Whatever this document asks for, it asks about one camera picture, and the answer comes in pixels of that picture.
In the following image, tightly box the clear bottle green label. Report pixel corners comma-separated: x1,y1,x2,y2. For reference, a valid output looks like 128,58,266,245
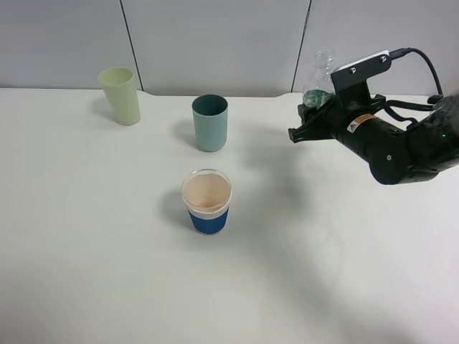
303,48,334,108

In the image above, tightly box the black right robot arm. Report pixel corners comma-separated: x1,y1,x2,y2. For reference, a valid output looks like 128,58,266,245
288,94,458,185

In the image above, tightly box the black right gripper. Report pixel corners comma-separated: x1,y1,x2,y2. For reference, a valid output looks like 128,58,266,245
288,95,389,158

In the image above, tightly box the teal plastic cup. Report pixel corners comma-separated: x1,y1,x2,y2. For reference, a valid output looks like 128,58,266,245
191,95,228,152

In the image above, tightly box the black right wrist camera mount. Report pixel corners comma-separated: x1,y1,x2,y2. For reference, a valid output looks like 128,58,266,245
331,50,392,110

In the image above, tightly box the pale green plastic cup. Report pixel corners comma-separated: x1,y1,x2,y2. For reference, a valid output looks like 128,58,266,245
98,67,141,126

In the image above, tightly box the black right camera cable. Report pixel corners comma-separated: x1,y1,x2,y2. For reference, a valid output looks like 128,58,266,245
383,47,447,125

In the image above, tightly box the glass cup blue sleeve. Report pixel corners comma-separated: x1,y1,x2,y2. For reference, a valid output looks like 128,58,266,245
181,169,232,235

